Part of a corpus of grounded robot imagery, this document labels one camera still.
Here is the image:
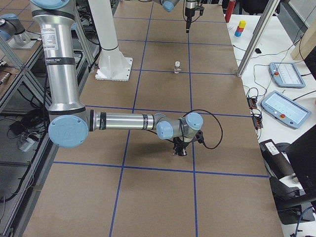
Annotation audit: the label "black label printer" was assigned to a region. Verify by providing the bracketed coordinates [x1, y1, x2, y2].
[259, 139, 297, 183]

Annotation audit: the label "red cylinder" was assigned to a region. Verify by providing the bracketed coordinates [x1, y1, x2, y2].
[225, 0, 236, 23]

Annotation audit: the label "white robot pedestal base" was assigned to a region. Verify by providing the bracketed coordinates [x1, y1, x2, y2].
[88, 0, 133, 81]

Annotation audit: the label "black monitor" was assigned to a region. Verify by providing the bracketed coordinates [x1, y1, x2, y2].
[286, 127, 316, 193]

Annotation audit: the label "near teach pendant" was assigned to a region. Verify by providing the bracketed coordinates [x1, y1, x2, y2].
[261, 91, 312, 129]

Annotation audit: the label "stacked colour blocks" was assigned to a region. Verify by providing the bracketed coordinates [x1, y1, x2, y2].
[234, 20, 246, 38]

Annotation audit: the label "orange circuit board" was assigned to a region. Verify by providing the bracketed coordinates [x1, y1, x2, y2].
[247, 97, 263, 130]

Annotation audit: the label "teach pendant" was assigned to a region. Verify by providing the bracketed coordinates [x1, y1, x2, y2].
[269, 62, 306, 88]
[261, 91, 312, 129]

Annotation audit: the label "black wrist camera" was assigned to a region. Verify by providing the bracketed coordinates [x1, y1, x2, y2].
[195, 130, 205, 144]

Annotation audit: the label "aluminium frame post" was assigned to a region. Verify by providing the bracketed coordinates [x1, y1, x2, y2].
[236, 0, 280, 77]

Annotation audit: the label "brass PPR valve white ends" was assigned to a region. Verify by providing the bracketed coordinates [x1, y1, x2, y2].
[174, 61, 182, 74]

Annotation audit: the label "far teach pendant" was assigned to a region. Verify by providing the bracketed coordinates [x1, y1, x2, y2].
[269, 62, 306, 88]

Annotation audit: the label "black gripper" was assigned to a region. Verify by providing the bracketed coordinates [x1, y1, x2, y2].
[173, 137, 188, 156]
[184, 0, 198, 33]

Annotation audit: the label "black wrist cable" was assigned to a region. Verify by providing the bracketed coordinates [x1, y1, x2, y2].
[181, 109, 223, 150]

